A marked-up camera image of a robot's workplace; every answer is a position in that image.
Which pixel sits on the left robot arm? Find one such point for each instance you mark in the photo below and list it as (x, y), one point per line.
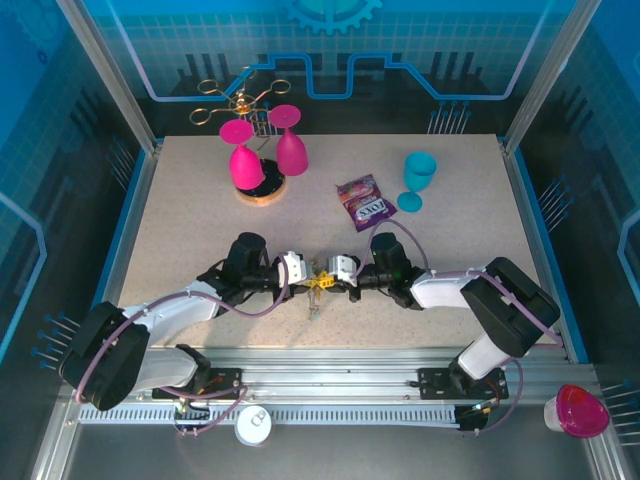
(175, 310)

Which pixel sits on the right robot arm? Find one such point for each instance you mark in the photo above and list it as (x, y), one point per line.
(440, 295)

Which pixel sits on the purple candy bag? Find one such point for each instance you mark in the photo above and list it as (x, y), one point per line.
(365, 202)

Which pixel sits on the blue plastic goblet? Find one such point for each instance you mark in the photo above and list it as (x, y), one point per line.
(419, 170)

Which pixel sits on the pink plastic goblet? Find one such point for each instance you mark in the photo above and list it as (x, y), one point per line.
(292, 152)
(245, 165)

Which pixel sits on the white round cap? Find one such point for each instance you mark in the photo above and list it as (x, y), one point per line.
(254, 425)

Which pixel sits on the white plastic cup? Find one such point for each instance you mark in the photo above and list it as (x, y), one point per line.
(551, 415)

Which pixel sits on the pink plastic cup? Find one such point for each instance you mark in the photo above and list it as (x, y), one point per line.
(582, 412)

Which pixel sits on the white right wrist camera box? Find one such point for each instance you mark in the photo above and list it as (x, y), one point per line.
(342, 267)

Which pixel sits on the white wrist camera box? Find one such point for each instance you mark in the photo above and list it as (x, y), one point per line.
(342, 267)
(292, 267)

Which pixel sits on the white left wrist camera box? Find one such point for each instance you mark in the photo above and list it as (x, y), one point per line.
(292, 267)

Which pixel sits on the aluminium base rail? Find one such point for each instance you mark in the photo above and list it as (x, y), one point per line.
(325, 365)

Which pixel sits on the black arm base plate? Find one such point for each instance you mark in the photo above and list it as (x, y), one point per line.
(435, 382)
(227, 381)

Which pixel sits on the aluminium side rail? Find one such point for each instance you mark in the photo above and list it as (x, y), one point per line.
(135, 220)
(525, 200)

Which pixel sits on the aluminium frame post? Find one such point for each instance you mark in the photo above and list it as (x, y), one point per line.
(550, 75)
(110, 85)

